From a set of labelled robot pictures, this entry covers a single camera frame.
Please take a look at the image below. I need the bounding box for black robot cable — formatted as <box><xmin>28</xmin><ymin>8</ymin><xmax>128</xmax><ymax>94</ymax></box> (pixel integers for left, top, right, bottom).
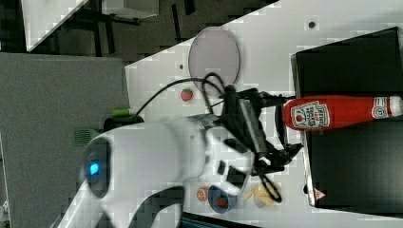
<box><xmin>135</xmin><ymin>72</ymin><xmax>226</xmax><ymax>119</ymax></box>

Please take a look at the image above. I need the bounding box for red strawberry in bowl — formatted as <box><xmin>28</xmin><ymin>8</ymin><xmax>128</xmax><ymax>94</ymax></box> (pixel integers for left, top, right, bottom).
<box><xmin>217</xmin><ymin>197</ymin><xmax>228</xmax><ymax>208</ymax></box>

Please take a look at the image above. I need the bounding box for orange slice toy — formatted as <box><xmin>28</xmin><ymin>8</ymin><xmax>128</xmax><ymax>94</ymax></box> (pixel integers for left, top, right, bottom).
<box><xmin>196</xmin><ymin>186</ymin><xmax>208</xmax><ymax>201</ymax></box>

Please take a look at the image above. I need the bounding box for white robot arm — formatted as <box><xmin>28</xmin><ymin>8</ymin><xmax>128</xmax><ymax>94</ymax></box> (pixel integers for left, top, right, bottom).
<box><xmin>49</xmin><ymin>85</ymin><xmax>302</xmax><ymax>228</ymax></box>

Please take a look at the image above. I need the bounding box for blue bowl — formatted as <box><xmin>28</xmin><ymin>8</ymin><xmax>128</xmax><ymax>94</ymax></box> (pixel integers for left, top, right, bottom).
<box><xmin>208</xmin><ymin>186</ymin><xmax>238</xmax><ymax>214</ymax></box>

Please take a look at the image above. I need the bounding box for red toy strawberry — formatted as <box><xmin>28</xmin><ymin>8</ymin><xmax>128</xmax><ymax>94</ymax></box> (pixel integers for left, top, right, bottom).
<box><xmin>181</xmin><ymin>88</ymin><xmax>194</xmax><ymax>102</ymax></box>

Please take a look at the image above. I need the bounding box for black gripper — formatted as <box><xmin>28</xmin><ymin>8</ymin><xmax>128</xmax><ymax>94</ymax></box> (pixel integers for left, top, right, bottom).
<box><xmin>221</xmin><ymin>85</ymin><xmax>303</xmax><ymax>176</ymax></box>

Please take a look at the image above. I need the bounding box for green handled black pan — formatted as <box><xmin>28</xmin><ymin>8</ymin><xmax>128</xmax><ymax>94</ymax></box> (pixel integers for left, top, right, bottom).
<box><xmin>104</xmin><ymin>108</ymin><xmax>144</xmax><ymax>132</ymax></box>

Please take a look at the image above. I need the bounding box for white side table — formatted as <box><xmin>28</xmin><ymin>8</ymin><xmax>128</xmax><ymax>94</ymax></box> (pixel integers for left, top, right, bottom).
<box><xmin>21</xmin><ymin>0</ymin><xmax>88</xmax><ymax>51</ymax></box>

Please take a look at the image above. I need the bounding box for round grey plate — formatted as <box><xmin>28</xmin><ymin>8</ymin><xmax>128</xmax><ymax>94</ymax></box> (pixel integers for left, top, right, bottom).
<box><xmin>187</xmin><ymin>27</ymin><xmax>240</xmax><ymax>86</ymax></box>

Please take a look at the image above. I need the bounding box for green slotted spatula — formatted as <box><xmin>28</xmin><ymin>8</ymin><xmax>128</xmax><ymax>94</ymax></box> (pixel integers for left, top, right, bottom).
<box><xmin>74</xmin><ymin>128</ymin><xmax>100</xmax><ymax>145</ymax></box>

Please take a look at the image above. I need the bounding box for silver black toaster oven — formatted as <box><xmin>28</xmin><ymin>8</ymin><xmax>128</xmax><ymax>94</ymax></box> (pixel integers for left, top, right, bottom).
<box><xmin>292</xmin><ymin>28</ymin><xmax>402</xmax><ymax>217</ymax></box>

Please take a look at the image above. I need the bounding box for peeled toy banana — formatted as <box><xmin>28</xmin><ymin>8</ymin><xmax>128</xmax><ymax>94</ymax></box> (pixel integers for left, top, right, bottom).
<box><xmin>243</xmin><ymin>183</ymin><xmax>278</xmax><ymax>208</ymax></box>

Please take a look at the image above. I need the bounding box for red ketchup bottle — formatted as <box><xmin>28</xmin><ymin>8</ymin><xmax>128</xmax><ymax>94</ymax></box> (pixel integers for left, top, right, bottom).
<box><xmin>282</xmin><ymin>95</ymin><xmax>402</xmax><ymax>131</ymax></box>

